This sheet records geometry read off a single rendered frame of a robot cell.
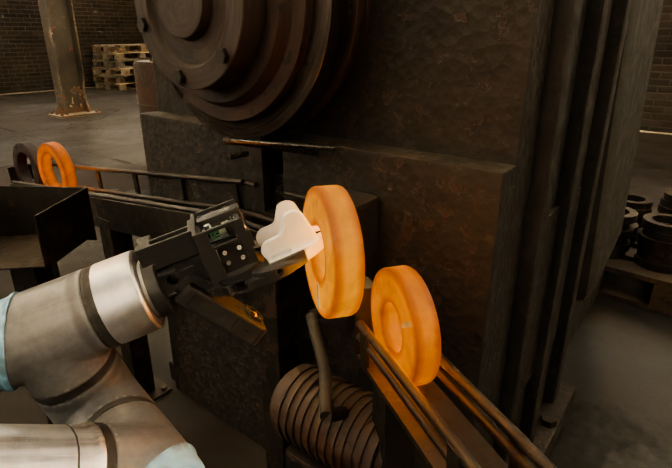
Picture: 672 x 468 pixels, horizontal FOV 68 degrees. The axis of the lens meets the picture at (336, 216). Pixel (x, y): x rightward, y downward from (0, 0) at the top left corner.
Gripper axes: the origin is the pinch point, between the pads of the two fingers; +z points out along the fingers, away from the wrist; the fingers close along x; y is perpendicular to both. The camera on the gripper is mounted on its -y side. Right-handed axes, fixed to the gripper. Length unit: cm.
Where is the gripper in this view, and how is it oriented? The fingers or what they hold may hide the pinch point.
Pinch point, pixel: (329, 235)
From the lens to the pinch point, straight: 57.8
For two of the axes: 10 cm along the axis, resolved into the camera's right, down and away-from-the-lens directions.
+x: -2.9, -3.1, 9.0
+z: 9.2, -3.6, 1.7
